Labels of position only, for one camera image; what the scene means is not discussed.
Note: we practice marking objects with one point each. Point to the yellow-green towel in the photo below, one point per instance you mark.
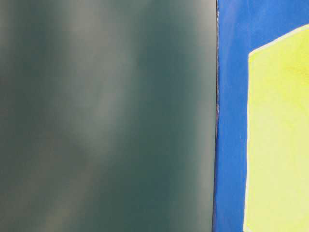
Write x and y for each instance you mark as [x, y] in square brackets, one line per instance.
[277, 181]

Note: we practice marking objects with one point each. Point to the blue table cloth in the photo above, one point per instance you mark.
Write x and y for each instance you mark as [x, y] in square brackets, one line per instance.
[242, 26]

